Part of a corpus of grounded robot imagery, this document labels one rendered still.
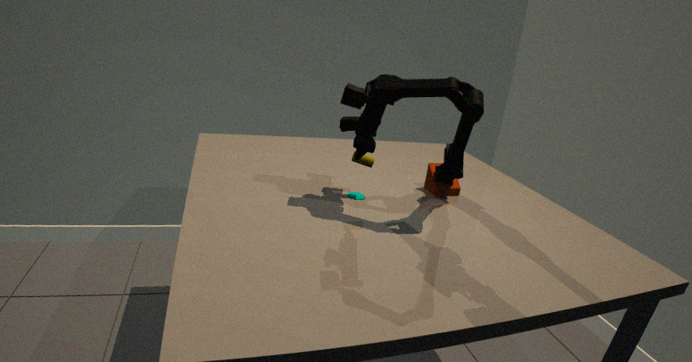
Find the yellow cylinder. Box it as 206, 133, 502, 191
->
351, 151, 375, 168

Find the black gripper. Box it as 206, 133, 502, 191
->
353, 110, 381, 160

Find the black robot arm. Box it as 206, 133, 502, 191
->
339, 74, 484, 186

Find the cyan circle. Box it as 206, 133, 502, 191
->
347, 192, 365, 200

